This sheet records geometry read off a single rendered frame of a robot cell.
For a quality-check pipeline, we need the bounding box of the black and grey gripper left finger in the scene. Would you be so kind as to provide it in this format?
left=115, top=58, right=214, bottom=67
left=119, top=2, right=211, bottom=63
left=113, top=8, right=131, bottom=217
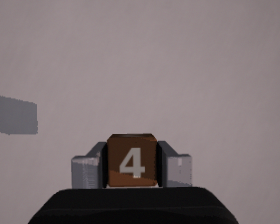
left=71, top=142, right=108, bottom=189

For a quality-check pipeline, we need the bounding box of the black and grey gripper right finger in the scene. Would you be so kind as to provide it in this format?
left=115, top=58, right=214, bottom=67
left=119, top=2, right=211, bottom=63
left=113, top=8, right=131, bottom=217
left=156, top=141, right=193, bottom=187

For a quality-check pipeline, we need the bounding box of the brown number cube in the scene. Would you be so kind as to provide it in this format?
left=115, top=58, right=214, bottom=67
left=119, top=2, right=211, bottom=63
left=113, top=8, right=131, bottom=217
left=107, top=134, right=157, bottom=187

